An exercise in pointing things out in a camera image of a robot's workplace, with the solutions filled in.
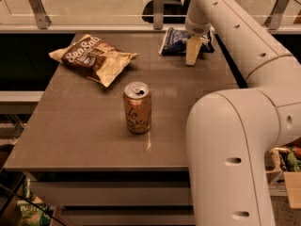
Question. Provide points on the metal railing bracket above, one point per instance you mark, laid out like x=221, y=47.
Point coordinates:
x=274, y=19
x=41, y=17
x=158, y=14

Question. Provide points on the left metal railing bracket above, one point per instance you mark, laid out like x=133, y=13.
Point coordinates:
x=41, y=17

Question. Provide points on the brown sea salt chip bag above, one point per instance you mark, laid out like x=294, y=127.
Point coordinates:
x=94, y=58

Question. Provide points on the right metal railing bracket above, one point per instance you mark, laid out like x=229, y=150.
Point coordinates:
x=274, y=19

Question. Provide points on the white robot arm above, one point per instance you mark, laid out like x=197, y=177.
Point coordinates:
x=229, y=131

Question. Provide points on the middle metal railing bracket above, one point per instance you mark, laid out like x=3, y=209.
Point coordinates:
x=158, y=14

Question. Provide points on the orange LaCroix soda can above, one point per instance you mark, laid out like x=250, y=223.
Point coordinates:
x=137, y=106

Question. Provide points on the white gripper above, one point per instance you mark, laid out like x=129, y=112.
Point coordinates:
x=198, y=29

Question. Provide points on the grey table drawer unit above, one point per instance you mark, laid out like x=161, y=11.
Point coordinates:
x=118, y=198

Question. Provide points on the black office chair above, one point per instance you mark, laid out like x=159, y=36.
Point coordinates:
x=174, y=11

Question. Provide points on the blue chip bag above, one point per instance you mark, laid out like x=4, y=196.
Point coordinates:
x=175, y=41

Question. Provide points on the green snack bag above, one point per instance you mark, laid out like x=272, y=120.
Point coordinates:
x=34, y=215

